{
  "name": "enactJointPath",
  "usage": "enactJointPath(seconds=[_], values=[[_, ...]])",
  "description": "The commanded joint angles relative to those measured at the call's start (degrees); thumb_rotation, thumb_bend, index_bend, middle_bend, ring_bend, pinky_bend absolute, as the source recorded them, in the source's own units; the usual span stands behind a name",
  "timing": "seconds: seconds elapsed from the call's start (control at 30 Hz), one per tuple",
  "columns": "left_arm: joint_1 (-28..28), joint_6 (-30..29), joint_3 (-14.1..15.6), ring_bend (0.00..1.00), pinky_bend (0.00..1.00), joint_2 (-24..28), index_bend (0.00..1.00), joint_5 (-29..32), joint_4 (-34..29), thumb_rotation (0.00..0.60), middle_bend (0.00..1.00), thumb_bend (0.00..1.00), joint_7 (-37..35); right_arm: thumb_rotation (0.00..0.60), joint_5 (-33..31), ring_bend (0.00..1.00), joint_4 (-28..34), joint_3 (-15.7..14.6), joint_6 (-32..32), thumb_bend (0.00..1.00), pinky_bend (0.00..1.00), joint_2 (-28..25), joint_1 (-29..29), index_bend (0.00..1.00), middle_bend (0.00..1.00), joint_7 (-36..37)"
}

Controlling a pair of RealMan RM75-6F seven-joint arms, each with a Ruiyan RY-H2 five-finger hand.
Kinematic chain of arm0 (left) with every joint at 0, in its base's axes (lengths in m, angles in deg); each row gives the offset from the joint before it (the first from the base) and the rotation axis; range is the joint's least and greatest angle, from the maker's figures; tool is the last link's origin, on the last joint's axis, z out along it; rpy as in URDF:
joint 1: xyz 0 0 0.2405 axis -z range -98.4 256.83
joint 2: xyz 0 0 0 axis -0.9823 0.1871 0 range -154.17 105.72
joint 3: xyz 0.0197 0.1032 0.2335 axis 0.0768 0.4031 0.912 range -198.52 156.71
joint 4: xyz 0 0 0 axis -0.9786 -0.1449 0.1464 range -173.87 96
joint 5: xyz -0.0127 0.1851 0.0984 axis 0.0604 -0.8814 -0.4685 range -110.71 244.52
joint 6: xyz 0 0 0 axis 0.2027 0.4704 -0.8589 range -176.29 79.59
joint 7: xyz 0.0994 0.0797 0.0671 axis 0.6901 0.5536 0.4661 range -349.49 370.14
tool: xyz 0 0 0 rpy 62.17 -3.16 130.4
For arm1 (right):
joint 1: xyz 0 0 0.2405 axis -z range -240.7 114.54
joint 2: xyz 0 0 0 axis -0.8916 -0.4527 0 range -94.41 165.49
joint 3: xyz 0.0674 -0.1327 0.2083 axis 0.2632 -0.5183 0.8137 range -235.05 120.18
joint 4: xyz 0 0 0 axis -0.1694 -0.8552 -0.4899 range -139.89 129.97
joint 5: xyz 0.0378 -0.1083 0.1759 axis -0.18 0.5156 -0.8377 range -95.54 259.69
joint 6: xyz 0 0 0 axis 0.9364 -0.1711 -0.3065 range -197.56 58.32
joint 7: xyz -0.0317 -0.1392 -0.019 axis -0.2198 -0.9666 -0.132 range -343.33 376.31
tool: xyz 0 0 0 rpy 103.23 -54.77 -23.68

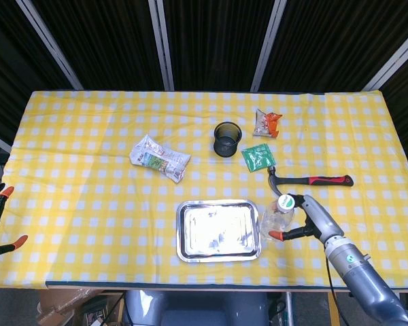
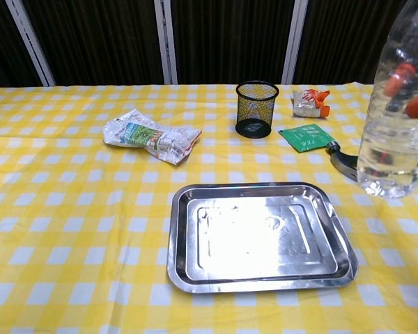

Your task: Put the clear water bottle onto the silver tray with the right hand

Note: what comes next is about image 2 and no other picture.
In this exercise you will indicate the transparent plastic bottle white cap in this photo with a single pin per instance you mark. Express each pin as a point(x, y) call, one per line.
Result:
point(393, 156)

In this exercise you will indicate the stainless steel rectangular tray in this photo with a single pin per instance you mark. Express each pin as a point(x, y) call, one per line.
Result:
point(257, 240)

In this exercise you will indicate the orange white snack packet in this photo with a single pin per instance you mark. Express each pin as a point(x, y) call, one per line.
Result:
point(308, 104)

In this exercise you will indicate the green tea sachet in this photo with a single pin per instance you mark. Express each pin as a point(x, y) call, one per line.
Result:
point(304, 137)

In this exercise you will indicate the black mesh pen holder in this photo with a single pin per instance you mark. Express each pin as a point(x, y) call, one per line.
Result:
point(257, 115)

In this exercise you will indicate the white crumpled snack bag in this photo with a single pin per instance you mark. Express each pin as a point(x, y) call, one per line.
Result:
point(146, 137)

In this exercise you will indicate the yellow white checkered tablecloth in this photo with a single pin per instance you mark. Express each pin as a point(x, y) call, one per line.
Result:
point(90, 226)

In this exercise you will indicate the white partition frame post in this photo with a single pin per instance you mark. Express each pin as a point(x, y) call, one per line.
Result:
point(295, 41)
point(166, 41)
point(29, 41)

